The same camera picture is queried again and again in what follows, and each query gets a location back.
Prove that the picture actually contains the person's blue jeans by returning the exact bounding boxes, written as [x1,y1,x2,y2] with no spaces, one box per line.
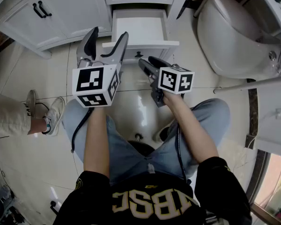
[61,98,231,187]

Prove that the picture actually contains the white power cable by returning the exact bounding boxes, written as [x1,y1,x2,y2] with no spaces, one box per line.
[246,111,277,150]

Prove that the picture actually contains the person's black printed shirt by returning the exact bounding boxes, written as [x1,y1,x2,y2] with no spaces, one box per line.
[52,156,253,225]

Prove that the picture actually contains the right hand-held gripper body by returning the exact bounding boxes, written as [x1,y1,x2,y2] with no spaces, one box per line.
[148,63,195,108]

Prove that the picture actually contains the white toilet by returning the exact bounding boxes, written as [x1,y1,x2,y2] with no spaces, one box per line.
[196,0,281,80]

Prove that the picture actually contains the window frame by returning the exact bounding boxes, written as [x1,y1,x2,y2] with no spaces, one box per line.
[245,150,281,225]

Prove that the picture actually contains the white drawer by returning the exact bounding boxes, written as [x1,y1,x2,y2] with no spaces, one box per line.
[102,8,180,64]

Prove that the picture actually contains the person's left forearm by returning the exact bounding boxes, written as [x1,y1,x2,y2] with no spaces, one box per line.
[83,105,111,179]

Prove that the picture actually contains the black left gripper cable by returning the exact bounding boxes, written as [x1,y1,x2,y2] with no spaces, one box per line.
[70,106,95,154]

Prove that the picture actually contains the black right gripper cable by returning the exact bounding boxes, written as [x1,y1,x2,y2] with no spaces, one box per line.
[175,122,188,181]

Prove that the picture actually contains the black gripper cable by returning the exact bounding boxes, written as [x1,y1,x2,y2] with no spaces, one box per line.
[175,122,188,181]
[70,106,95,154]

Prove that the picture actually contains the black stool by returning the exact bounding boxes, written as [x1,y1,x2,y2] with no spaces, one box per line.
[127,133,155,157]

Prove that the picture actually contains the person's right forearm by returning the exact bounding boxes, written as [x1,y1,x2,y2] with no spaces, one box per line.
[162,92,220,165]

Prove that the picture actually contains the black cabinet door handle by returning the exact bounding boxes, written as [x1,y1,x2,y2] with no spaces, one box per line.
[32,2,47,19]
[37,0,53,17]

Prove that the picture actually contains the white vanity cabinet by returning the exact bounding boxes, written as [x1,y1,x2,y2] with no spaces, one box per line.
[0,0,194,60]

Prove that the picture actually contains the person's shoe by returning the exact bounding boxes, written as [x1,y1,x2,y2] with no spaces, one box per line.
[25,89,37,118]
[42,96,66,136]
[152,125,173,143]

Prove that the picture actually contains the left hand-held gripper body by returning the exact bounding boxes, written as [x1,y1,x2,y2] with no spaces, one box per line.
[72,58,122,108]

